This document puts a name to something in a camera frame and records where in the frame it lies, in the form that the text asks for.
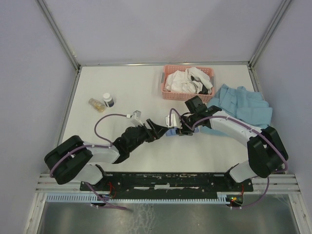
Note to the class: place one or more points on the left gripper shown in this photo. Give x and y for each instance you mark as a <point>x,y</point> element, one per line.
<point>159,130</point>

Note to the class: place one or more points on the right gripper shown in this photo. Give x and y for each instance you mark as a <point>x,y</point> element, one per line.
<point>184,131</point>

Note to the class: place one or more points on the blue weekly pill organizer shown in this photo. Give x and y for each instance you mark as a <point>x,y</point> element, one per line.
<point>171,132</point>

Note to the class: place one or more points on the white capped pill bottle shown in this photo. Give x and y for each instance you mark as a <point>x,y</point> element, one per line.
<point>108,100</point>

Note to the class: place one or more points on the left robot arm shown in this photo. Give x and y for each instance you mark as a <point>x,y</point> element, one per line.
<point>76,159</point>

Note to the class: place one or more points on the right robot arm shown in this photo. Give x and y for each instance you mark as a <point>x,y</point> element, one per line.
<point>266,152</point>

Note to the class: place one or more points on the clear pill bottle yellow pills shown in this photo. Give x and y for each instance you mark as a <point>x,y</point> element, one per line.
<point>97,105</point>

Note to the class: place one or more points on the pink plastic basket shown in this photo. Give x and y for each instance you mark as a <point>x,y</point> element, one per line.
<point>169,69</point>

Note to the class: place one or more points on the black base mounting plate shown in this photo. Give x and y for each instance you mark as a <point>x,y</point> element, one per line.
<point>161,185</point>

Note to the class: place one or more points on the white cloth in basket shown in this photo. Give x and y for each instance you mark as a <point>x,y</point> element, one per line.
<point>190,81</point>

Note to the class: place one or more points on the light blue cloth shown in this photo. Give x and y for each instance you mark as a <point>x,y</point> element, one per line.
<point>247,106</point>

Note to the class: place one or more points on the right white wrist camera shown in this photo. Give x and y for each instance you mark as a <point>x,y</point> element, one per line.
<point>172,121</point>

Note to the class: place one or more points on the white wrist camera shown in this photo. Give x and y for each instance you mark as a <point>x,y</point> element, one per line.
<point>135,118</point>
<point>172,121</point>

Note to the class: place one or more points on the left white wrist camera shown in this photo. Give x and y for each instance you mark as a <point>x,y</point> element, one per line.
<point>135,118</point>

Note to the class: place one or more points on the right aluminium frame post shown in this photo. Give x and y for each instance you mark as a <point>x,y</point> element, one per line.
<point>276,21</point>

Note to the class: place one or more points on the aluminium frame post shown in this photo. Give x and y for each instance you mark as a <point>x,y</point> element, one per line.
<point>276,21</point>
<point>60,38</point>

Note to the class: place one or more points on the left aluminium frame post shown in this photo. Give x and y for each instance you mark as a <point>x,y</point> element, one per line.
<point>60,38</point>

